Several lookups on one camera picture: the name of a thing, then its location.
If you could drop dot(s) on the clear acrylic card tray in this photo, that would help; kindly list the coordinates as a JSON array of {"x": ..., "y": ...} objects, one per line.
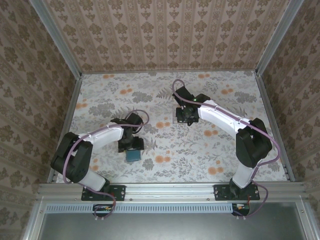
[{"x": 174, "y": 115}]

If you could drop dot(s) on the teal leather card holder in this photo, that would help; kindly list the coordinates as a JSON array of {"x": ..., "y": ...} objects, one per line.
[{"x": 133, "y": 157}]

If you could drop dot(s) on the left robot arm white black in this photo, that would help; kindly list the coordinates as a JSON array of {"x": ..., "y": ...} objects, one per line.
[{"x": 107, "y": 138}]

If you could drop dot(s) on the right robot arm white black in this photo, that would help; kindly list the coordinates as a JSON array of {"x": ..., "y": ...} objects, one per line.
[{"x": 220, "y": 120}]

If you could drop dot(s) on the small wiring connector board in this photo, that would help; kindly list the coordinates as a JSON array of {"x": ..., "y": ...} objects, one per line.
[
  {"x": 102, "y": 208},
  {"x": 241, "y": 207}
]

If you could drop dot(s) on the grey metal panel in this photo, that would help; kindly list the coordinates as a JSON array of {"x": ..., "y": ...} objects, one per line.
[{"x": 170, "y": 227}]

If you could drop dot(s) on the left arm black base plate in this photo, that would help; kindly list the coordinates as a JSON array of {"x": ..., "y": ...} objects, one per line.
[{"x": 120, "y": 193}]

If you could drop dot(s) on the aluminium mounting rail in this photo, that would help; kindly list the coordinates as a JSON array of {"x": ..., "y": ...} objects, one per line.
[{"x": 170, "y": 191}]

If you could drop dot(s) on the aluminium side rail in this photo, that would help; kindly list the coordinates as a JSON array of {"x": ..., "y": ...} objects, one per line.
[
  {"x": 268, "y": 107},
  {"x": 71, "y": 107}
]

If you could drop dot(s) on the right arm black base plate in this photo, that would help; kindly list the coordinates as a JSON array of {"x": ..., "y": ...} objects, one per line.
[{"x": 220, "y": 192}]

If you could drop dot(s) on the aluminium corner post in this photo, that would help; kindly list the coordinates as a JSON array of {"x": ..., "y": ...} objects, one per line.
[
  {"x": 59, "y": 40},
  {"x": 278, "y": 37}
]

